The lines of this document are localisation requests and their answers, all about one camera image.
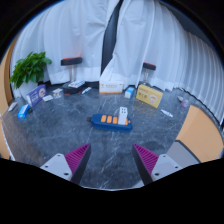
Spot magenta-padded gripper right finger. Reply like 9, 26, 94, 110
131, 143, 184, 186

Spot purple printed box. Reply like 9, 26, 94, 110
26, 84, 47, 108

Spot white curtain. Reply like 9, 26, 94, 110
99, 0, 224, 125
9, 0, 112, 86

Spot small white grey object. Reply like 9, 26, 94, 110
7, 101, 18, 113

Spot blue power strip orange sockets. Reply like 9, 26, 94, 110
86, 113, 134, 133

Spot flat white blue box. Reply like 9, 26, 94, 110
67, 79, 86, 89

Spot orange board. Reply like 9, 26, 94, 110
175, 104, 224, 164

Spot small clear box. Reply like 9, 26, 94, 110
52, 87, 64, 100

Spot small white packet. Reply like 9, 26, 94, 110
42, 94, 54, 103

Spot small blue white box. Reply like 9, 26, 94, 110
124, 85, 136, 100

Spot white box orange stripe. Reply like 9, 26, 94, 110
98, 80, 125, 95

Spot white blue pen-shaped tube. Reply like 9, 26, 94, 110
81, 86, 93, 95

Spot small bright blue box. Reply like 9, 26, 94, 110
17, 103, 32, 120

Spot black stool red-edged seat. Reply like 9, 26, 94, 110
60, 56, 100, 96
142, 62, 157, 86

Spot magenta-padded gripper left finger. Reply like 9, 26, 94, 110
39, 143, 92, 185

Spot yellow cardboard box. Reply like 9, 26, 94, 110
135, 83, 164, 109

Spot green potted plant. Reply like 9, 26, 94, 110
9, 51, 53, 100

